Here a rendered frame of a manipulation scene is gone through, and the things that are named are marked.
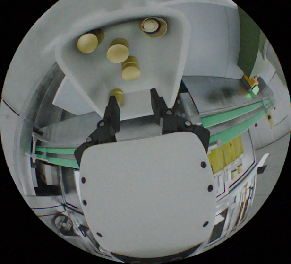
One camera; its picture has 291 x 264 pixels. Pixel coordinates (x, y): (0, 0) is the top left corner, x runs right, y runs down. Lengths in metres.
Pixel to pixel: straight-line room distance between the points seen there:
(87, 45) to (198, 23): 0.22
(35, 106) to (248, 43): 1.10
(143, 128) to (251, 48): 0.44
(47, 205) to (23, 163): 0.32
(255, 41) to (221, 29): 0.12
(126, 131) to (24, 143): 0.69
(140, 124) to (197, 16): 0.33
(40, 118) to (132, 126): 0.72
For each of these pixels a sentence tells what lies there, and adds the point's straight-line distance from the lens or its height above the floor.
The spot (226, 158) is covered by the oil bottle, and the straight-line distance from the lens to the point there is 0.42.
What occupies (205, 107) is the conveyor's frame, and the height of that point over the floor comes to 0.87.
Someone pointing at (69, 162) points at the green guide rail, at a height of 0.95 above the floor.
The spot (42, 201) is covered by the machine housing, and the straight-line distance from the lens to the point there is 0.85.
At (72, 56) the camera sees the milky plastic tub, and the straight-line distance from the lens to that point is 0.16.
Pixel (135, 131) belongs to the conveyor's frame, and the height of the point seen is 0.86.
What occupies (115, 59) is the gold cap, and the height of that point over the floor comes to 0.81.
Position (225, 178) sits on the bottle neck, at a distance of 0.45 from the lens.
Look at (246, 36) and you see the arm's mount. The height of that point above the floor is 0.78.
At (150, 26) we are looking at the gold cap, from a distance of 0.17.
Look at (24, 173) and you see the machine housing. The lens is 0.77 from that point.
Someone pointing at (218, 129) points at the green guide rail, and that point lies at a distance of 0.26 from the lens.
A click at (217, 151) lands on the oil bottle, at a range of 0.38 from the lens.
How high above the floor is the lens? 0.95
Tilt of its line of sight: 26 degrees down
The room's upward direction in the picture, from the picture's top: 170 degrees clockwise
